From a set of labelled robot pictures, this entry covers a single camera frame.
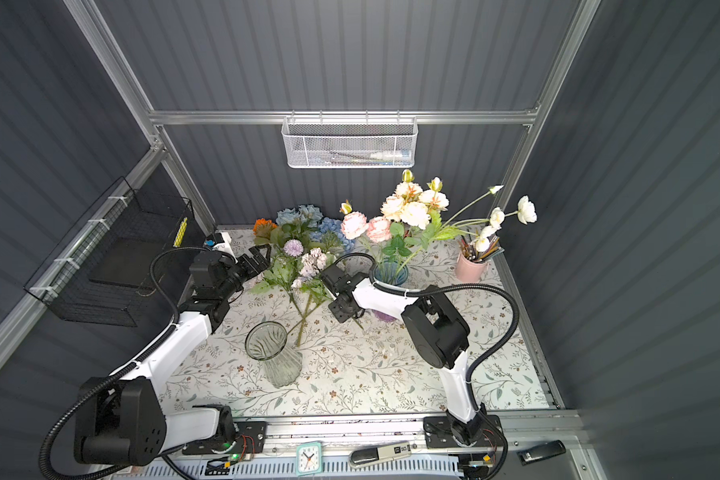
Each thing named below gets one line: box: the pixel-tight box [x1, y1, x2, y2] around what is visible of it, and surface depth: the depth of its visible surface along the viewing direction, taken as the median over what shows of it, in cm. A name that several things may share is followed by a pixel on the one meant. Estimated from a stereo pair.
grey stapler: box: [349, 441, 412, 468], surface depth 70 cm
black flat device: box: [517, 440, 567, 466], surface depth 71 cm
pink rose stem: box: [339, 199, 392, 252], surface depth 77 cm
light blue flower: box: [276, 204, 323, 228], surface depth 111 cm
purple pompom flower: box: [283, 239, 304, 257], surface depth 99 cm
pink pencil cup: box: [456, 252, 488, 283], surface depth 101 cm
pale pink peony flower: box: [381, 170, 447, 265], surface depth 74 cm
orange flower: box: [252, 218, 278, 238], surface depth 114 cm
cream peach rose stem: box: [418, 176, 450, 241], surface depth 74 cm
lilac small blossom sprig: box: [290, 247, 334, 347], surface depth 97 cm
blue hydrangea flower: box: [310, 217, 356, 253], surface depth 113 cm
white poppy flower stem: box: [441, 185, 538, 253], surface depth 65 cm
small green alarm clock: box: [296, 442, 323, 477], surface depth 71 cm
